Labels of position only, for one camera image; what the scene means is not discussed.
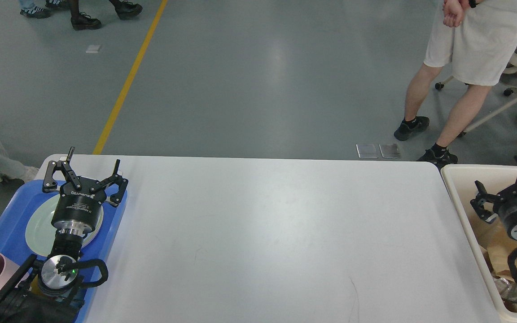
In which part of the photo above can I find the passer-by blue sneakers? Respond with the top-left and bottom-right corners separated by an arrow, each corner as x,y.
18,0 -> 70,19

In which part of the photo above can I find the metal floor plate left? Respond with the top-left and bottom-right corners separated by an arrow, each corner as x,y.
355,144 -> 379,159

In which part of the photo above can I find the dark green mug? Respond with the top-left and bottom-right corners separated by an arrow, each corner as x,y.
30,275 -> 43,296

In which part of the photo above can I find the aluminium foil tray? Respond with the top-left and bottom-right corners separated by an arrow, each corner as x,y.
493,277 -> 517,304

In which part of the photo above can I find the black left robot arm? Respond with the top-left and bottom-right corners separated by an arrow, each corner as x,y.
0,148 -> 128,323

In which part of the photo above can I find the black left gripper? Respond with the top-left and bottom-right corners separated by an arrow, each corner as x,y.
41,146 -> 128,235

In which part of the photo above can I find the metal floor plate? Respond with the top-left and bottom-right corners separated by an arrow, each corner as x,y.
379,144 -> 401,159
355,144 -> 379,159

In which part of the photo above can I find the beige plastic bin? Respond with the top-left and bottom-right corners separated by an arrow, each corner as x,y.
442,164 -> 517,323

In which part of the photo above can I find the passer-by black shoes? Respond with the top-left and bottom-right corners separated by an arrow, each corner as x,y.
70,0 -> 144,31

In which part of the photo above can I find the brown paper bag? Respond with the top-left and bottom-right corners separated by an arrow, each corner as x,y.
486,222 -> 517,281

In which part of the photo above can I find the light green plate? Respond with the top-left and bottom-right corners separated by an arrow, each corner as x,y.
25,195 -> 105,257

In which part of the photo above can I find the person in white shirt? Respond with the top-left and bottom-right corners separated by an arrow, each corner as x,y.
394,0 -> 517,169

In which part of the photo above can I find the metal floor plate right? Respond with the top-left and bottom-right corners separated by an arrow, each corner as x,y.
379,144 -> 401,159

